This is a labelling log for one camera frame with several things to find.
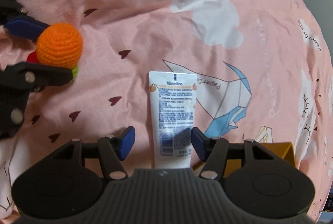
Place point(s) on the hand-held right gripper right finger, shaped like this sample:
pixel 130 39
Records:
pixel 197 143

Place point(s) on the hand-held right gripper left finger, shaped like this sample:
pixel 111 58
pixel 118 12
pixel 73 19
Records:
pixel 127 142

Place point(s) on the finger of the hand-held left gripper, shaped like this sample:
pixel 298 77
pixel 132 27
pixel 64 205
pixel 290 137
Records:
pixel 23 27
pixel 39 74

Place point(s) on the orange crochet ball toy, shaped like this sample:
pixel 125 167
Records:
pixel 58 44

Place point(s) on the white lotion tube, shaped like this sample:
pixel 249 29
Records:
pixel 171 99

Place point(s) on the orange cardboard box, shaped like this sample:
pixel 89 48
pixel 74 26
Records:
pixel 281 153

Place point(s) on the pink printed blanket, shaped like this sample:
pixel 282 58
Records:
pixel 130 5

